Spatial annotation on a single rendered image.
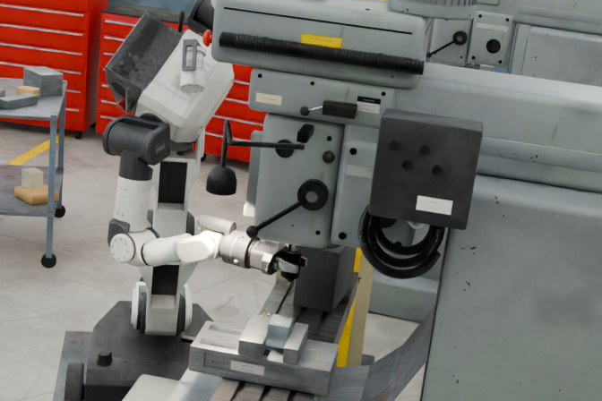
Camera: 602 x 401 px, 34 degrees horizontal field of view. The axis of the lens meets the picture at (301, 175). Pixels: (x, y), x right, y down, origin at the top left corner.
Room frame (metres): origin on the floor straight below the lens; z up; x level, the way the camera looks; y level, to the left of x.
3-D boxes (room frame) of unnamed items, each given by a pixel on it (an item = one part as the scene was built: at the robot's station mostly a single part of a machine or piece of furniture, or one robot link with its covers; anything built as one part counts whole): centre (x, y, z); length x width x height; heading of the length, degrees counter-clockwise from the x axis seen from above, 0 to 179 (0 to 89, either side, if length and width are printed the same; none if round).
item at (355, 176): (2.26, -0.19, 1.47); 0.24 x 0.19 x 0.26; 171
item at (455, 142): (1.92, -0.25, 1.62); 0.20 x 0.09 x 0.21; 81
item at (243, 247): (2.33, 0.08, 1.23); 0.13 x 0.12 x 0.10; 156
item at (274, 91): (2.29, -0.04, 1.68); 0.34 x 0.24 x 0.10; 81
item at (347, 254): (2.73, -0.11, 1.06); 0.22 x 0.12 x 0.20; 164
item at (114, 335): (3.07, 0.42, 0.59); 0.64 x 0.52 x 0.33; 10
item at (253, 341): (2.24, 0.06, 1.05); 0.15 x 0.06 x 0.04; 172
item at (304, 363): (2.23, 0.04, 1.01); 0.35 x 0.15 x 0.11; 82
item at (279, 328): (2.23, 0.01, 1.07); 0.06 x 0.05 x 0.06; 172
